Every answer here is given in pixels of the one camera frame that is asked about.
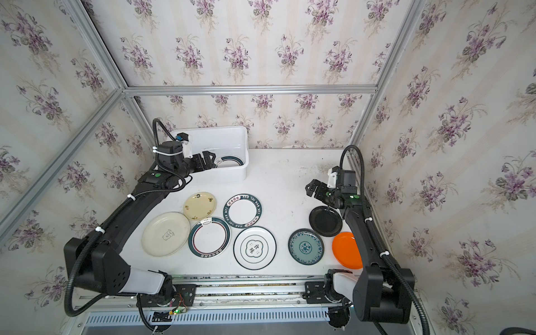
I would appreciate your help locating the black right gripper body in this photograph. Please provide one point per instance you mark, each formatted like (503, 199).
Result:
(317, 190)

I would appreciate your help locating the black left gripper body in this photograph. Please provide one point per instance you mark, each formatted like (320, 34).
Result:
(188, 165)

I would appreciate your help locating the teal blue floral plate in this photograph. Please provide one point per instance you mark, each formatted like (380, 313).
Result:
(306, 247)

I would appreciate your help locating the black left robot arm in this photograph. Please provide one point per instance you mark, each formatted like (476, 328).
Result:
(95, 263)

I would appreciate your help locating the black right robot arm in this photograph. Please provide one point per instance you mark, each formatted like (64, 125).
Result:
(381, 293)

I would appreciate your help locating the white plastic bin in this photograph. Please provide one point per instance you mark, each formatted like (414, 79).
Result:
(223, 141)

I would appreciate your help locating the small yellow floral plate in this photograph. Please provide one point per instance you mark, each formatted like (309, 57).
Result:
(199, 206)

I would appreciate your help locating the orange plastic plate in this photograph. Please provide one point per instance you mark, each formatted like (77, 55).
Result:
(344, 248)

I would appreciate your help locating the green rim lettered plate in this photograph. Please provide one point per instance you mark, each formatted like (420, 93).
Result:
(242, 211)

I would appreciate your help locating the white plate black outline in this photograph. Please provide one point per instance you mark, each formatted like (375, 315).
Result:
(255, 248)

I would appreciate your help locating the large cream plate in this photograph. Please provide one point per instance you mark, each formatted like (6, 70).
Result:
(165, 234)

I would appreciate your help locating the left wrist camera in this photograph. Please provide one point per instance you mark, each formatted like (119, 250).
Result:
(186, 148)

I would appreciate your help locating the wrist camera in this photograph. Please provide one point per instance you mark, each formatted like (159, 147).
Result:
(340, 178)
(186, 148)

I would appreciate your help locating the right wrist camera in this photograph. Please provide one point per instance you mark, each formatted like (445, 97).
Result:
(340, 178)

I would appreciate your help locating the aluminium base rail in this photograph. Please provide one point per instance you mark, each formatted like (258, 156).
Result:
(237, 293)

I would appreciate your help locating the aluminium frame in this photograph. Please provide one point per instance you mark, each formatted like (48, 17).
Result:
(122, 92)

